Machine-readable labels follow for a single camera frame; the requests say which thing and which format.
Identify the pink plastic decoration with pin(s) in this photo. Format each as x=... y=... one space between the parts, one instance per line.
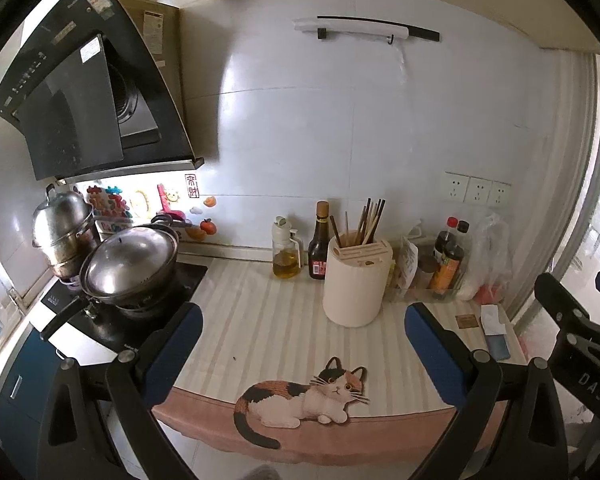
x=169 y=210

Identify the black gas stove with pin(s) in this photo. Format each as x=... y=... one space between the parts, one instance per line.
x=190 y=280

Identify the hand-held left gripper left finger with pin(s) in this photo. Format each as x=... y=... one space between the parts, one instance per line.
x=177 y=345

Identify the stainless steel steamer pot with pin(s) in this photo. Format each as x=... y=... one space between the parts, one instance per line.
x=62 y=230

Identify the dark bottle with red cap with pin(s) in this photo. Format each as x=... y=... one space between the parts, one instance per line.
x=442 y=240

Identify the colourful toy decoration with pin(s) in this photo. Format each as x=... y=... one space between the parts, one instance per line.
x=109 y=202

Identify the yellow green seasoning box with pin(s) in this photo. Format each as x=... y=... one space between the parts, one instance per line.
x=394 y=277

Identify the dark blue flat case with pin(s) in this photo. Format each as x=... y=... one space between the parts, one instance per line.
x=498 y=347

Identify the clear plastic bag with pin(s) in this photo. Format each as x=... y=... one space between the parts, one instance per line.
x=490 y=260

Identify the clear plastic organizer tray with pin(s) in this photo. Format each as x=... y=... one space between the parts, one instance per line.
x=425 y=294

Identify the red stamp wall sticker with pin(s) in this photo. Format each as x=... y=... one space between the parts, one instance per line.
x=192 y=186

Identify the glass oil dispenser bottle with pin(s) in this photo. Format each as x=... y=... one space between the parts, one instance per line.
x=286 y=260

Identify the pink round chopstick holder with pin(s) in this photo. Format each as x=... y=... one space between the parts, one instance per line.
x=355 y=285

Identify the dark bottle with orange label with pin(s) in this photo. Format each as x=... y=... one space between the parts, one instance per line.
x=447 y=270

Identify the wok with steel lid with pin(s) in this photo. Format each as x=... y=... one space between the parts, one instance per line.
x=130 y=265

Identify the striped cat print tablecloth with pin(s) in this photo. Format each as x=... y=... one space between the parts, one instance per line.
x=260 y=320

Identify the small brown card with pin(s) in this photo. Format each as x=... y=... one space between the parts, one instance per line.
x=465 y=321

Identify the dark wooden chopstick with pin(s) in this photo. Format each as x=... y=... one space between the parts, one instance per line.
x=361 y=225
x=336 y=232
x=370 y=222
x=365 y=221

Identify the brown spice jar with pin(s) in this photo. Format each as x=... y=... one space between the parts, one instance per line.
x=426 y=272

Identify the range hood chimney cover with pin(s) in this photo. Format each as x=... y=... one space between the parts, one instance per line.
x=162 y=35

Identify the large orange persimmon decoration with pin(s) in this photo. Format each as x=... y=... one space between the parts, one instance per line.
x=207 y=226

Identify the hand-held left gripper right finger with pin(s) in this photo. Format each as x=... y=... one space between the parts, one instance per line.
x=430 y=355

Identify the grey window frame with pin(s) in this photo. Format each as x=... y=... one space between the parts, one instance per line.
x=575 y=160

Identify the white grey plastic object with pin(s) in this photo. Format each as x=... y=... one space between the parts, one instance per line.
x=415 y=230

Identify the dark bottle with gold cap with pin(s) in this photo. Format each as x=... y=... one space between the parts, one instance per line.
x=319 y=255

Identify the small orange persimmon decoration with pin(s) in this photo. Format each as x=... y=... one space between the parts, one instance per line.
x=210 y=202

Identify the white orange seasoning packet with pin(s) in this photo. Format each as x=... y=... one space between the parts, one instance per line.
x=408 y=265

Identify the white wall socket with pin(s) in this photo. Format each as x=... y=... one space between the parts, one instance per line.
x=501 y=194
x=480 y=191
x=456 y=187

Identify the black range hood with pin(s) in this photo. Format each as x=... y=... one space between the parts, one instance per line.
x=65 y=100

